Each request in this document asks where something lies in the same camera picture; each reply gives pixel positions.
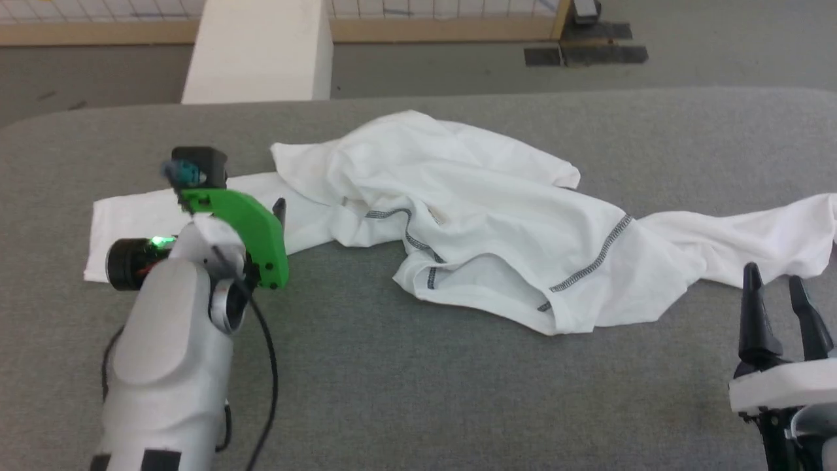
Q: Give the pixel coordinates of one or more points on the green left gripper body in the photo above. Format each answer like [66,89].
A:
[252,222]

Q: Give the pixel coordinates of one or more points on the white rectangular box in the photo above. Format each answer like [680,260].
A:
[261,52]

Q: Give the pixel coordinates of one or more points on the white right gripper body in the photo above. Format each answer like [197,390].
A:
[788,386]

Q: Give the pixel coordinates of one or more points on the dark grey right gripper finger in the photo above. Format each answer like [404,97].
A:
[809,320]
[755,320]

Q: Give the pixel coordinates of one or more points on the black panel foot stand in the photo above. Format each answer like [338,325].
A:
[585,46]

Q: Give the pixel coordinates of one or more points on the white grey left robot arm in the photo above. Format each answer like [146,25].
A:
[170,347]

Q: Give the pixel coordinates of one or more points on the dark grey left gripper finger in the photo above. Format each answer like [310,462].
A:
[280,212]

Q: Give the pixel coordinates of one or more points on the lemon print grid panel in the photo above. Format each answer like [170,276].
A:
[131,19]

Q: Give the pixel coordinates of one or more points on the white long-sleeve shirt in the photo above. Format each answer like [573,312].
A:
[484,216]

